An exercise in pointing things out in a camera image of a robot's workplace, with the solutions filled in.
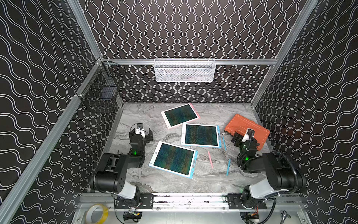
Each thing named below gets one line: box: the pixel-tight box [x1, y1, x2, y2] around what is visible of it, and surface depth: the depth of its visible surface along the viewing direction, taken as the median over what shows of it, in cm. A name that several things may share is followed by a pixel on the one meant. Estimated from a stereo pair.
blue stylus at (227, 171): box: [226, 158, 231, 176], surface depth 88 cm
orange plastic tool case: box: [224, 113, 271, 151], surface depth 102 cm
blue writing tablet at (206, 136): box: [180, 123, 222, 149], surface depth 102 cm
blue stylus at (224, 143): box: [221, 135, 228, 152], surface depth 99 cm
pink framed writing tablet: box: [160, 102, 201, 129], surface depth 115 cm
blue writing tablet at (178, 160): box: [148, 140, 199, 179], surface depth 92 cm
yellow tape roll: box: [84, 203, 110, 224], surface depth 71 cm
